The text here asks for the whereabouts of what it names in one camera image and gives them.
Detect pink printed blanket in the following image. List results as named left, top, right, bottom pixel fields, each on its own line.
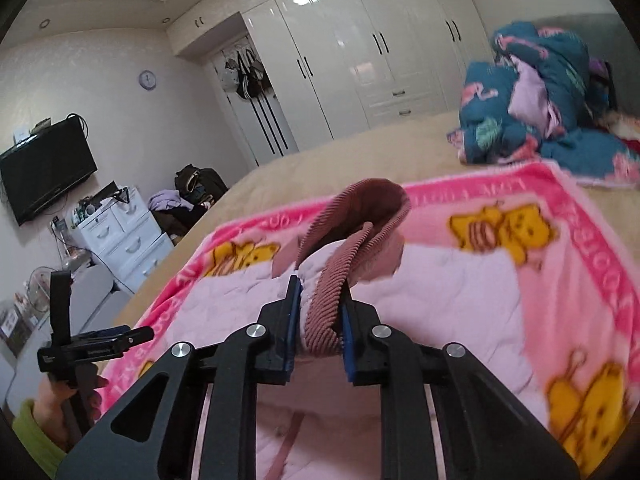
left=97, top=160, right=640, bottom=478

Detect pink quilted jacket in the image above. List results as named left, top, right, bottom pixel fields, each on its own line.
left=172, top=177, right=548, bottom=480

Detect bed with tan sheet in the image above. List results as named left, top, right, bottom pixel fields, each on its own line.
left=112, top=110, right=640, bottom=331

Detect hanging black bags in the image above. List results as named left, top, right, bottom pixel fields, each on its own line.
left=222, top=50, right=291, bottom=156

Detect white wardrobe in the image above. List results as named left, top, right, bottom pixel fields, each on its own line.
left=167, top=0, right=496, bottom=166

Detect dark brown bag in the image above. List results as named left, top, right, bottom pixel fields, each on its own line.
left=174, top=164, right=228, bottom=201

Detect black television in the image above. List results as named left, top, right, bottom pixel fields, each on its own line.
left=0, top=119, right=98, bottom=227

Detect multicoloured floral cloth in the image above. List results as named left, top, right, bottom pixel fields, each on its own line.
left=597, top=112, right=640, bottom=153

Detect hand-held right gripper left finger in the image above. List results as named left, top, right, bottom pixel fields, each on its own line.
left=56, top=274, right=304, bottom=480

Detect white drawer chest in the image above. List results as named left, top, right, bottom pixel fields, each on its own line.
left=75, top=187, right=176, bottom=293

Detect person's left forearm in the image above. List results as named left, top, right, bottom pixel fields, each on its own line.
left=10, top=400, right=68, bottom=480

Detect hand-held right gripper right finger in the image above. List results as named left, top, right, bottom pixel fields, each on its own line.
left=341, top=297, right=582, bottom=480

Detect light grey padded furniture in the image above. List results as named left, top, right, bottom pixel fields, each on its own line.
left=0, top=265, right=133, bottom=411

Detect black flat object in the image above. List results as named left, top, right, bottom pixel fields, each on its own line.
left=92, top=180, right=132, bottom=206

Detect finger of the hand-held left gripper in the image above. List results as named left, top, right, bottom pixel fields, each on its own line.
left=75, top=326, right=155, bottom=358
left=50, top=270, right=74, bottom=348

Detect small desk fan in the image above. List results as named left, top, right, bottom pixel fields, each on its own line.
left=25, top=267, right=57, bottom=306

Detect person's left hand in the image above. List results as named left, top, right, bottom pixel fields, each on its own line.
left=37, top=374, right=108, bottom=453

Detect lavender cloth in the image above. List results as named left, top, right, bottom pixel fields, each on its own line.
left=148, top=189, right=188, bottom=211

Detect teal flamingo print quilt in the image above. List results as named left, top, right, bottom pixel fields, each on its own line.
left=446, top=21, right=640, bottom=188

